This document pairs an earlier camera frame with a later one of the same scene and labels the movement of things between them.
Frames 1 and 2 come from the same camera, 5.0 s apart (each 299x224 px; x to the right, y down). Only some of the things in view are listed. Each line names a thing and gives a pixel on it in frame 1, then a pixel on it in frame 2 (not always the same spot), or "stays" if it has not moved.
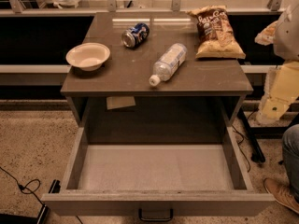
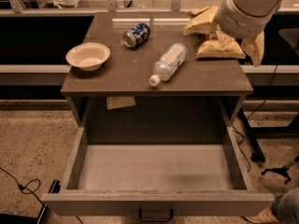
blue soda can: x=135 y=35 stays
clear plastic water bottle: x=168 y=63 stays
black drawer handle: x=155 y=219 stays
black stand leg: x=257 y=154 stays
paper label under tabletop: x=120 y=102 stays
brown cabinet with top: x=157 y=78 stays
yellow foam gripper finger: x=281 y=89 -> x=254 y=48
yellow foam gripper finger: x=266 y=35 -> x=206 y=22
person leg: x=291 y=160 -> x=286 y=207
